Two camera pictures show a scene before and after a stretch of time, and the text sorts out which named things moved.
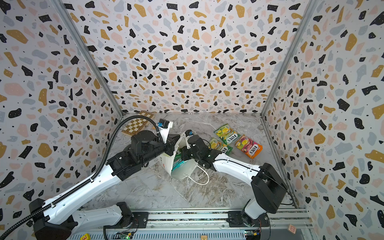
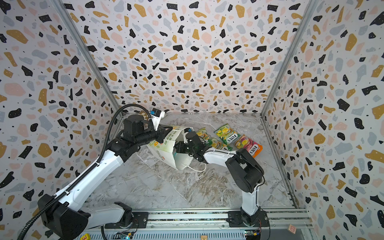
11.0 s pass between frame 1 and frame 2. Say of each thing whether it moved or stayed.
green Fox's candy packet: stayed
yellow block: stayed
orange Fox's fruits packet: stayed
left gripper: moved
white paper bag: moved
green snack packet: stayed
